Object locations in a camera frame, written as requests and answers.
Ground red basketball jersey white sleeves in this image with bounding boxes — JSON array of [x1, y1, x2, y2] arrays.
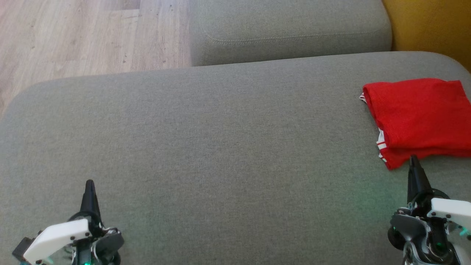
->
[[360, 78, 471, 162]]

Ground large grey sofa seat cushion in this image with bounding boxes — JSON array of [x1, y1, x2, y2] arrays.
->
[[0, 51, 471, 265]]

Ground small grey sofa cushion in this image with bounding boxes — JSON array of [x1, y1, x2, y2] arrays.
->
[[190, 0, 393, 67]]

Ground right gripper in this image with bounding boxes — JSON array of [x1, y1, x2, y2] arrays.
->
[[387, 155, 471, 265]]

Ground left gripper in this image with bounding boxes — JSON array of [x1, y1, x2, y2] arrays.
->
[[12, 180, 125, 265]]

